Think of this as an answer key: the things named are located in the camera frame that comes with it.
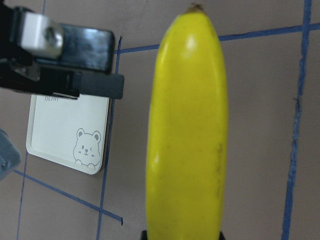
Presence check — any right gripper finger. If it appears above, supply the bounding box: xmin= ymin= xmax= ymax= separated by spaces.
xmin=140 ymin=229 xmax=226 ymax=240

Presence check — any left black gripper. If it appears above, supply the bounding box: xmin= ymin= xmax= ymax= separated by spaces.
xmin=0 ymin=2 xmax=125 ymax=99

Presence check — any white rectangular bear plate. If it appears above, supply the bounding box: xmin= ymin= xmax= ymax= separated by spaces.
xmin=26 ymin=94 xmax=110 ymax=175

